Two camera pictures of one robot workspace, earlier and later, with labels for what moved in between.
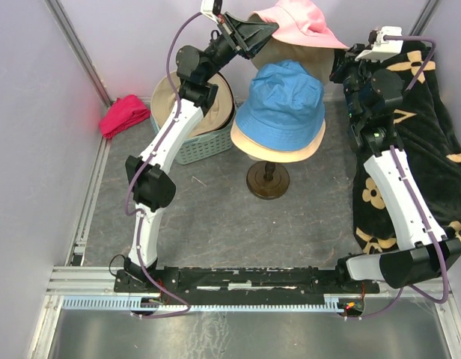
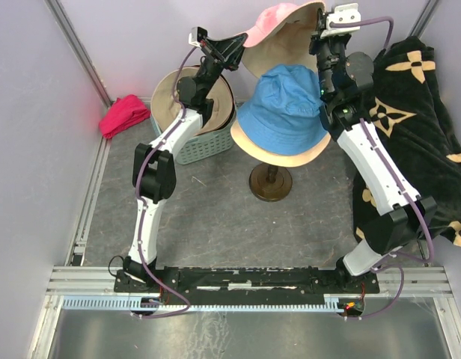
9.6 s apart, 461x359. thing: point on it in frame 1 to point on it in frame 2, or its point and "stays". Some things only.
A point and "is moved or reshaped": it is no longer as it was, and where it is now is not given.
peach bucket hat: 275,155 is moved or reshaped
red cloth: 126,111 stays
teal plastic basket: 200,146 stays
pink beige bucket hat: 301,23 is moved or reshaped
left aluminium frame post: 62,17 stays
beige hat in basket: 218,117 stays
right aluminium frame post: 424,18 stays
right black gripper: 346,62 to 315,37
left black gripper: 245,37 to 221,52
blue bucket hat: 285,107 stays
